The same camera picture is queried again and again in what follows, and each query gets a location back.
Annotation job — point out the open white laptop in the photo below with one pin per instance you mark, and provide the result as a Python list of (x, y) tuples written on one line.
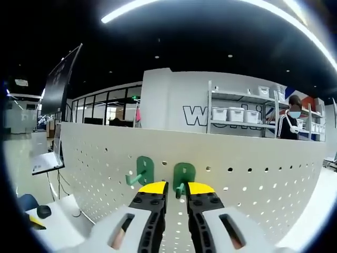
[(46, 162)]

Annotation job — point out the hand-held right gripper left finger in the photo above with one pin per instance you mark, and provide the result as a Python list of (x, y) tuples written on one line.
[(150, 210)]

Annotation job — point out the metal shelving rack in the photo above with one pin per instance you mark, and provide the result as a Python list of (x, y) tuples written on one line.
[(237, 97)]

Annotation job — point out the blue chair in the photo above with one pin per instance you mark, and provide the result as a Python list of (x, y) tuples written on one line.
[(27, 201)]

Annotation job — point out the long ceiling light strip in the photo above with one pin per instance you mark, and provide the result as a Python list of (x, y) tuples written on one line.
[(118, 13)]

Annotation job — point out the black computer mouse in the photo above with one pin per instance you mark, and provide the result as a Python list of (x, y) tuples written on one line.
[(44, 211)]

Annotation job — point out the pink hanging item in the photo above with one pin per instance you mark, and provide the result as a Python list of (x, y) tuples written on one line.
[(138, 114)]

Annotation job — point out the large dark display screen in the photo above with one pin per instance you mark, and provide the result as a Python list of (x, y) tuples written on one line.
[(59, 84)]

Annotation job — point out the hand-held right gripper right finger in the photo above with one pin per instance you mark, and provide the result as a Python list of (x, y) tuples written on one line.
[(202, 210)]

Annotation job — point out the white ceiling air vent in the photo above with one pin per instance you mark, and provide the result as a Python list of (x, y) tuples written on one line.
[(21, 82)]

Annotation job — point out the white perforated mounting plate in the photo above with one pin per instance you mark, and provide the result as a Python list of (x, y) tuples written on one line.
[(250, 158)]

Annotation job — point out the green hook assembly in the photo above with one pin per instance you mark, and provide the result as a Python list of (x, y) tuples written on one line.
[(147, 168), (184, 171)]

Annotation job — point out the green exit sign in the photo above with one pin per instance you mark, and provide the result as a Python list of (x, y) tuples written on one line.
[(135, 97)]

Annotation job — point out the black-legged side table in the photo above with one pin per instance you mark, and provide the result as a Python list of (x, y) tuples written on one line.
[(54, 184)]

